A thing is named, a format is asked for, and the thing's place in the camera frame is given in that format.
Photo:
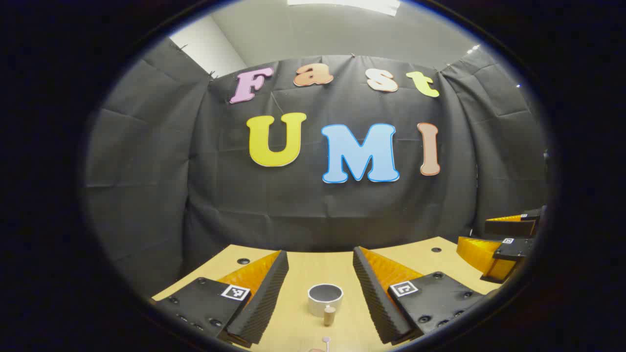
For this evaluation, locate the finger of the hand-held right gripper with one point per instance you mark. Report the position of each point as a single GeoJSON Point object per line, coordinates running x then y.
{"type": "Point", "coordinates": [513, 248]}
{"type": "Point", "coordinates": [508, 228]}

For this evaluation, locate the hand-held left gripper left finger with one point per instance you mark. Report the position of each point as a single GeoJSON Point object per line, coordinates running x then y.
{"type": "Point", "coordinates": [261, 298]}

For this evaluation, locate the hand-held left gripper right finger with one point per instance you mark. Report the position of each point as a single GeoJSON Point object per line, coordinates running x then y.
{"type": "Point", "coordinates": [374, 298]}

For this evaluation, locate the pink toothbrush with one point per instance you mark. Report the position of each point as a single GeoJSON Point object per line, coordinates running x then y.
{"type": "Point", "coordinates": [325, 339]}

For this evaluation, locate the wooden desktop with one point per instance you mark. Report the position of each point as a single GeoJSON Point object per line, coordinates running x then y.
{"type": "Point", "coordinates": [318, 266]}

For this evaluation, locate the black backdrop cloth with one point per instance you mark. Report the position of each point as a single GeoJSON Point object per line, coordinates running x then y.
{"type": "Point", "coordinates": [293, 205]}

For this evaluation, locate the ceiling light panel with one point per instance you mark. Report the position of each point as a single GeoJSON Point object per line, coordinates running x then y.
{"type": "Point", "coordinates": [342, 5]}

